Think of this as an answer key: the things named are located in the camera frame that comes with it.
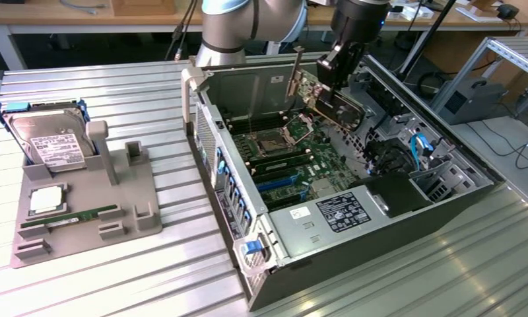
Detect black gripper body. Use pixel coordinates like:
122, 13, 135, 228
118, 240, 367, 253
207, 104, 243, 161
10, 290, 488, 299
330, 0, 390, 46

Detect graphics card with metal bracket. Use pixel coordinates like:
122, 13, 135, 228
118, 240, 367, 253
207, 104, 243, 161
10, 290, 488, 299
283, 46, 366, 133

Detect white device box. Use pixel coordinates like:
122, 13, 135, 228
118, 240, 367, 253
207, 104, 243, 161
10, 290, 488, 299
389, 5, 434, 20

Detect black stand pole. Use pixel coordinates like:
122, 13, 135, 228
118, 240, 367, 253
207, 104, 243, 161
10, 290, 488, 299
397, 0, 457, 75

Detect metal socket cover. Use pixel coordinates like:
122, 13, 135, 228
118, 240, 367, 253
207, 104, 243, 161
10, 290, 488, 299
281, 114, 317, 146

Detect large metal disk bay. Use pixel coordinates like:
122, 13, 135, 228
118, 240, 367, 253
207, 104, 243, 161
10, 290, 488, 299
326, 64, 381, 149

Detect CPU socket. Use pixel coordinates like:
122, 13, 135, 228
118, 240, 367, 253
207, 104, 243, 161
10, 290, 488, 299
253, 131, 291, 157

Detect green motherboard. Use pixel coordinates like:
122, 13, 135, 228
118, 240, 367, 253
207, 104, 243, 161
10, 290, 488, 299
226, 110, 363, 213

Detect white paper tray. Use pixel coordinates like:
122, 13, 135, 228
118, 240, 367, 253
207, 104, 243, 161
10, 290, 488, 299
454, 5, 505, 23

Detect dark grey equipment box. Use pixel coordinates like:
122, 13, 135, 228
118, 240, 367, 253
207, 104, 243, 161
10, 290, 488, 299
434, 79, 508, 125

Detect black labelled RAM stick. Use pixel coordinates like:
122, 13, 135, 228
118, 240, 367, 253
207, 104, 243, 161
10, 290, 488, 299
249, 153, 311, 173

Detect black power adapter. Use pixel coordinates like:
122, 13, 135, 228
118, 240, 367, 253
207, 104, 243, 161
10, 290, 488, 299
496, 3, 518, 20

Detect blue expansion slot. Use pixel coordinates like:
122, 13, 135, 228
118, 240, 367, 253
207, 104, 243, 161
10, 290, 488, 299
255, 176, 298, 193

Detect black plastic shroud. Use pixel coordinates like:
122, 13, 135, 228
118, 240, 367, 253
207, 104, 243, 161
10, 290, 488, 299
350, 172, 433, 219

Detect small metal disk bay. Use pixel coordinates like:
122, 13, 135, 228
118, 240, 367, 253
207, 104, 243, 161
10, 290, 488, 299
408, 157, 474, 203

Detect grey power supply unit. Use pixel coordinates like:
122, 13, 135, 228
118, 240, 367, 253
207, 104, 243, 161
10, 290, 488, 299
266, 184, 390, 259

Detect open black PC case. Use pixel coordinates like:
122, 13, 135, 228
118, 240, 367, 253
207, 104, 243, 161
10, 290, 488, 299
179, 49, 506, 313

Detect wooden desk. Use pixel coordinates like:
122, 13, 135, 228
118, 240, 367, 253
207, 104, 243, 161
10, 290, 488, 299
0, 0, 528, 70

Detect hard disk with blue caddy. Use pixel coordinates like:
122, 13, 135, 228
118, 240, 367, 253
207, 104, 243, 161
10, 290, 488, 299
0, 97, 93, 174

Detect grey plastic parts rack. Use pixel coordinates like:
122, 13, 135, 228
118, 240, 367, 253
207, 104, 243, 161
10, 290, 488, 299
9, 120, 163, 270

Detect green RAM stick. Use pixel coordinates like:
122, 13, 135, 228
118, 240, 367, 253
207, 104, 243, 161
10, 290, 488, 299
21, 206, 117, 229

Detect silver CPU chip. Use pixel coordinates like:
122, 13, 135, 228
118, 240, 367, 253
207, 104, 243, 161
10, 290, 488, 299
29, 190, 66, 214

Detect coiled black cable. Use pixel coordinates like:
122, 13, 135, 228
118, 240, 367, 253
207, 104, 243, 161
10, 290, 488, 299
416, 71, 445, 97

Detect black cable bundle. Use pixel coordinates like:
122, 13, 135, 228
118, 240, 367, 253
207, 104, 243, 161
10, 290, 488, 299
361, 137, 414, 176

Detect blue disk wire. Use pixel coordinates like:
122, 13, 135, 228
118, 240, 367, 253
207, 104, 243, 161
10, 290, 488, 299
408, 129, 428, 172

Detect thin cable with silver plug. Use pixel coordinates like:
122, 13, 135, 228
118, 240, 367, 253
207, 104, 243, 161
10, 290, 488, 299
163, 0, 202, 63

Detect aluminium profile frame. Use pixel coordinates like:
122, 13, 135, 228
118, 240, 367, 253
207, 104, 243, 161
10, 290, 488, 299
428, 35, 528, 125

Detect thin black cable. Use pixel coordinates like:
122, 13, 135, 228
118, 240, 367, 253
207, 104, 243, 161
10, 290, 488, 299
464, 120, 528, 172

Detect grey network cable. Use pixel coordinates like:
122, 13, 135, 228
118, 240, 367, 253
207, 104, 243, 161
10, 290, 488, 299
59, 0, 110, 15

